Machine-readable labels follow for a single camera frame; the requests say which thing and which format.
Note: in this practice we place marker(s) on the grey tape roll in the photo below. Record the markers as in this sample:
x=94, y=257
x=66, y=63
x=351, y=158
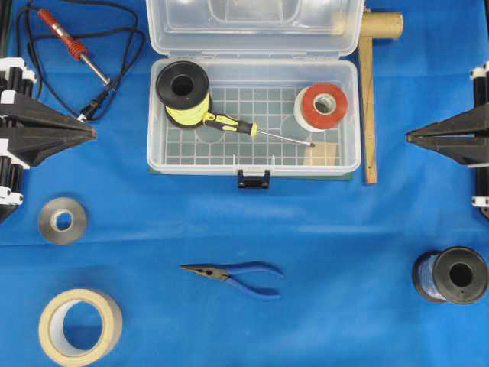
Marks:
x=62, y=221

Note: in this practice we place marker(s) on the red tape roll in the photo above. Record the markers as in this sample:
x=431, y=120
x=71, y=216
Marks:
x=320, y=107

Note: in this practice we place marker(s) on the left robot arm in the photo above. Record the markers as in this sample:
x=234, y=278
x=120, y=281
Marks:
x=15, y=77

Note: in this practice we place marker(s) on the red soldering iron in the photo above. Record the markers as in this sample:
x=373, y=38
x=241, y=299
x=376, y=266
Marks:
x=75, y=48

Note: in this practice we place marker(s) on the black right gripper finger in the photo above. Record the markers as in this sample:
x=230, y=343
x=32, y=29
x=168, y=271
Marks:
x=474, y=121
x=468, y=151

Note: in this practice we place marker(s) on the blue needle-nose pliers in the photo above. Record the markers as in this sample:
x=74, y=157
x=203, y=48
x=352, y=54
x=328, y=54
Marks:
x=229, y=274

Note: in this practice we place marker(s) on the yellow black screwdriver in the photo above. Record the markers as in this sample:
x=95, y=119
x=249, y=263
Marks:
x=226, y=123

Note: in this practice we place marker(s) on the yellow wire spool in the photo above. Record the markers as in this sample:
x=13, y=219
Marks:
x=183, y=88

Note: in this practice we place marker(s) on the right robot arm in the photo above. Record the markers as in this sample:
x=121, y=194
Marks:
x=479, y=78

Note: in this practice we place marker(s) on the clear plastic toolbox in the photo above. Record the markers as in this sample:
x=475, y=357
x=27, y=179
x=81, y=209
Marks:
x=259, y=56

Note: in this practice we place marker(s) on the blue table cloth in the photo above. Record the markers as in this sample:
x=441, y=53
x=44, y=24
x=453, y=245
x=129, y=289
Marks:
x=346, y=249

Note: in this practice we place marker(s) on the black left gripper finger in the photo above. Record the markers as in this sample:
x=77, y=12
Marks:
x=30, y=146
x=32, y=113

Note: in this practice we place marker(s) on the wooden mallet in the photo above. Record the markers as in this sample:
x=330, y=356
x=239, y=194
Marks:
x=374, y=25

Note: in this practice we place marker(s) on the blue wire spool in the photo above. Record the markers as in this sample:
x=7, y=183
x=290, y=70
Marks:
x=457, y=275

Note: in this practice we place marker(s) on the beige masking tape roll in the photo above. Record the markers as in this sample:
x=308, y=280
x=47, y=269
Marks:
x=52, y=337

